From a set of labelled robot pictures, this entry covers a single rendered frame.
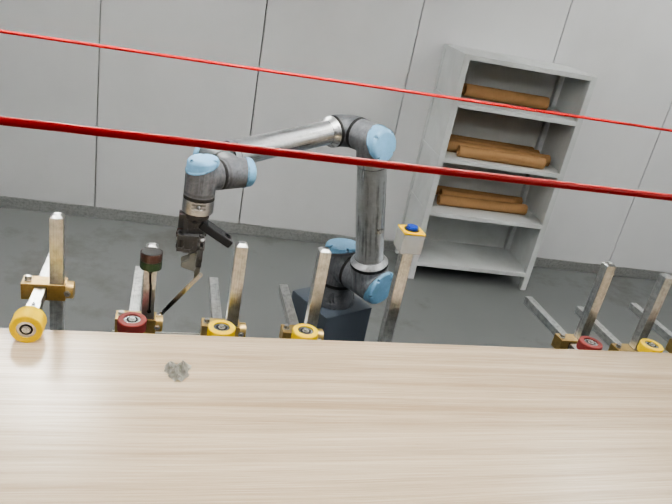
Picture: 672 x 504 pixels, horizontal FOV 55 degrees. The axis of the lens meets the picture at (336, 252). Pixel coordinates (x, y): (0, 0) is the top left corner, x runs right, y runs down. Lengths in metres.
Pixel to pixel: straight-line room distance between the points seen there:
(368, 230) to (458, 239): 2.68
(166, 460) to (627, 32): 4.35
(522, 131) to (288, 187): 1.73
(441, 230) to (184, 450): 3.73
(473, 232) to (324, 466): 3.73
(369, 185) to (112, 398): 1.18
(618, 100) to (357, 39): 1.97
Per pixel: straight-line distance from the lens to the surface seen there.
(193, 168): 1.85
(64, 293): 1.96
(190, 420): 1.58
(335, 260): 2.63
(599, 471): 1.80
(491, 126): 4.81
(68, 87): 4.58
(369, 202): 2.35
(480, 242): 5.12
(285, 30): 4.39
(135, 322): 1.91
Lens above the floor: 1.92
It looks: 24 degrees down
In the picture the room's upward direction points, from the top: 11 degrees clockwise
